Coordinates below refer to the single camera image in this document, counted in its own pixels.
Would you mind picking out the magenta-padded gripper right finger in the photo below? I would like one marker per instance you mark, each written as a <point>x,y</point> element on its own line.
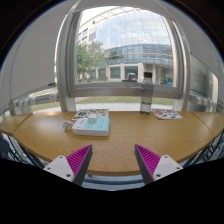
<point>166,166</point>

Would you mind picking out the colourful sticker sheet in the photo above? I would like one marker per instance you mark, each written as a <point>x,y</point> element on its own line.
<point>83,113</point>
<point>166,114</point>

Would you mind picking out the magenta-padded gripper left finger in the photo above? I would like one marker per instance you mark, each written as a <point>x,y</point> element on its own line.
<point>60,166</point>

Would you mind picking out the glass-fronted building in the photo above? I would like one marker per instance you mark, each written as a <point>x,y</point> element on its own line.
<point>133,36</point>

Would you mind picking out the green tree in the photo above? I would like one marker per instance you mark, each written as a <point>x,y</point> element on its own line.
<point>87,58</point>

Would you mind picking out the white radiator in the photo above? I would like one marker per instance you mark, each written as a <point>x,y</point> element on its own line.
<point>35,101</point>
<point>201,100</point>

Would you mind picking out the white power plug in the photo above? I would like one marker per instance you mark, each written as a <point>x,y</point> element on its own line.
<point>67,125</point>

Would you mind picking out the grey window frame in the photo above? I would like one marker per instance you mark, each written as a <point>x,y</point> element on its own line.
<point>123,90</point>

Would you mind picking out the clear bottle with black cap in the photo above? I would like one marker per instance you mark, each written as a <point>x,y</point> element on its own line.
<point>146,95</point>

